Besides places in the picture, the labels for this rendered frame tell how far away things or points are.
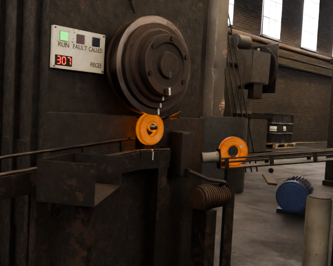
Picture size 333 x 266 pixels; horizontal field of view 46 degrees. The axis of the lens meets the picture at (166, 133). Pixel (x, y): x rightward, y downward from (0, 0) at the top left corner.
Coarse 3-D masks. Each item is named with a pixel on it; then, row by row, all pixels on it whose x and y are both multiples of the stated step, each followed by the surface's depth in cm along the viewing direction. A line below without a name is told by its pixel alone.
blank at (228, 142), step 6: (228, 138) 207; (234, 138) 207; (222, 144) 207; (228, 144) 207; (234, 144) 208; (240, 144) 208; (222, 150) 207; (240, 150) 208; (246, 150) 209; (222, 156) 207; (228, 156) 208; (240, 162) 209
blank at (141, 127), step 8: (144, 120) 186; (152, 120) 189; (160, 120) 193; (136, 128) 186; (144, 128) 186; (160, 128) 193; (144, 136) 187; (152, 136) 190; (160, 136) 194; (152, 144) 190
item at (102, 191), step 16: (48, 160) 127; (64, 160) 146; (80, 160) 152; (96, 160) 151; (112, 160) 149; (48, 176) 127; (64, 176) 126; (80, 176) 125; (96, 176) 151; (112, 176) 150; (48, 192) 127; (64, 192) 126; (80, 192) 125; (96, 192) 139; (112, 192) 140; (80, 208) 138; (80, 224) 139; (80, 240) 139; (80, 256) 139
